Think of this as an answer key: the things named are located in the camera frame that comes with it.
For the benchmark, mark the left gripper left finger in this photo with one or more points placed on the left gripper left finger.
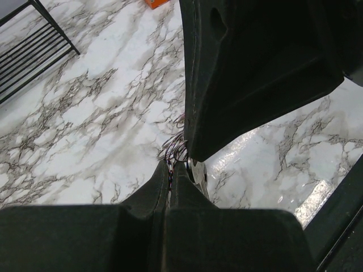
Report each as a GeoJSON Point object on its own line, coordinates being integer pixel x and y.
{"type": "Point", "coordinates": [118, 237]}

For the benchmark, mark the silver key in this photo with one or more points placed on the silver key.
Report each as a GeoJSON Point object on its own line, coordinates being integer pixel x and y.
{"type": "Point", "coordinates": [198, 175]}

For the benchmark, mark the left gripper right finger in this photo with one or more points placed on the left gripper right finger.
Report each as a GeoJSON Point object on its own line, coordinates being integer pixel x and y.
{"type": "Point", "coordinates": [201, 237]}

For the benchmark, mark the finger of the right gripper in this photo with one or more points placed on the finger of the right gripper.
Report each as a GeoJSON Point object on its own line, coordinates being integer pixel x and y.
{"type": "Point", "coordinates": [249, 62]}

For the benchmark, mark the black wire shelf rack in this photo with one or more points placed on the black wire shelf rack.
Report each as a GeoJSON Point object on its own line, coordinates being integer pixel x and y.
{"type": "Point", "coordinates": [34, 55]}

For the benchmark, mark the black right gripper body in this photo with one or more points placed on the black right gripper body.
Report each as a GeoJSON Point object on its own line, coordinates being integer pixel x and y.
{"type": "Point", "coordinates": [350, 38]}

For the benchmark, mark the orange razor box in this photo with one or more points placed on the orange razor box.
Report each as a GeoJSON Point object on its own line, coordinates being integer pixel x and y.
{"type": "Point", "coordinates": [153, 4]}

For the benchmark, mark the silver disc keyring holder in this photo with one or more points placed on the silver disc keyring holder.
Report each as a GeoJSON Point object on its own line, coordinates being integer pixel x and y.
{"type": "Point", "coordinates": [174, 150]}

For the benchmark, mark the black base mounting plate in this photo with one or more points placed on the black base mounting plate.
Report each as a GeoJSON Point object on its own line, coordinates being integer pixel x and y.
{"type": "Point", "coordinates": [335, 233]}

